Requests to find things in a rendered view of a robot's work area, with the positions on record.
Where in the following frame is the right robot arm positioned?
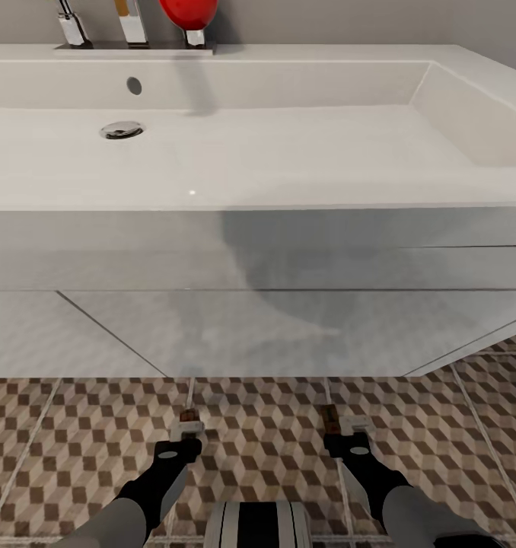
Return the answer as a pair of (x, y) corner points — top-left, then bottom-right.
(323, 415), (505, 548)

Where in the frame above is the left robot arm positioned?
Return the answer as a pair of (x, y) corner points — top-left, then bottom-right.
(48, 421), (205, 548)

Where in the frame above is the robot trunk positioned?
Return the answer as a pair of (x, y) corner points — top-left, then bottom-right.
(203, 501), (313, 548)

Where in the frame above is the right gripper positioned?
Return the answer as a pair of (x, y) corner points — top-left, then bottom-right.
(323, 432), (371, 458)

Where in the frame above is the mousetrap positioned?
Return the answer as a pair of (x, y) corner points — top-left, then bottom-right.
(180, 409), (196, 440)
(320, 404), (341, 435)

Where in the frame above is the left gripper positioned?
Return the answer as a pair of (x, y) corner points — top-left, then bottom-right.
(154, 438), (202, 464)

